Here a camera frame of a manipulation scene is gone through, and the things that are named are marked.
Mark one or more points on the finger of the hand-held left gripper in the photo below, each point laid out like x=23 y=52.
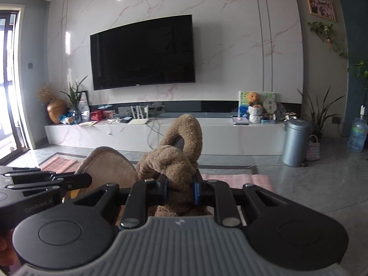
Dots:
x=80 y=181
x=28 y=175

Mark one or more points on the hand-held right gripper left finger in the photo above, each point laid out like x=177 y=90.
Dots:
x=165 y=189

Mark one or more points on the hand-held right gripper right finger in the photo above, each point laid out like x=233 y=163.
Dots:
x=196 y=191

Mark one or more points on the pink checked tablecloth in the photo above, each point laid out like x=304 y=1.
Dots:
x=230 y=182

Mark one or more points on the white marble television console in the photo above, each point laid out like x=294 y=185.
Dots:
x=201 y=138

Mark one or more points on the blue snack bag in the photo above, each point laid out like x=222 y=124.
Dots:
x=66 y=118

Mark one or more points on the red box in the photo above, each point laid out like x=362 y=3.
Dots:
x=96 y=115

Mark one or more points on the golden vase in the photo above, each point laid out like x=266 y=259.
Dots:
x=56 y=112

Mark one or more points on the pink box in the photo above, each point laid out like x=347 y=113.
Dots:
x=107 y=114

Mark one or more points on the white router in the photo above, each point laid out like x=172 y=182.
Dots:
x=138 y=120

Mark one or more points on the green plant in glass vase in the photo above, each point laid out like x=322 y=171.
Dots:
x=74 y=100

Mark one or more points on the grey laptop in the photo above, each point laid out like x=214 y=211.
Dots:
x=241 y=120

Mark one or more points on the glass balcony door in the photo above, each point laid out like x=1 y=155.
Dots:
x=8 y=92

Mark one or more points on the green painted picture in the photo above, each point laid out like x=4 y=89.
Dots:
x=243 y=100

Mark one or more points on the brown teddy bear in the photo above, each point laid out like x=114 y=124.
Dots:
x=253 y=99

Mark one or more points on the grey metal trash can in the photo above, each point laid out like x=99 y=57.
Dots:
x=296 y=143

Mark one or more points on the round hand fan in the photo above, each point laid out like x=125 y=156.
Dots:
x=270 y=106

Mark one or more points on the grey decorative plate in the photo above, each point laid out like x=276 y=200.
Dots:
x=281 y=110

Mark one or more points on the woven basket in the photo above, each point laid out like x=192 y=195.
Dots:
x=313 y=149

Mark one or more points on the potted long-leaf plant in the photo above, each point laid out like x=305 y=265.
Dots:
x=319 y=115

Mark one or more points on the blue water bottle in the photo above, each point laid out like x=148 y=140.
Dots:
x=358 y=133

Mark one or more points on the green ivy plant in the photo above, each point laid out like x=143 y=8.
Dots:
x=360 y=72

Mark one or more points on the hanging vine plant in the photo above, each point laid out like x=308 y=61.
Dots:
x=325 y=31

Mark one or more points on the black wall television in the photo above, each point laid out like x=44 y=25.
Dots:
x=143 y=54

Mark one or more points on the wall socket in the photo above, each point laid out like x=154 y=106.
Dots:
x=335 y=120

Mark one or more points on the wooden framed wall picture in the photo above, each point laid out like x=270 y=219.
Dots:
x=320 y=7

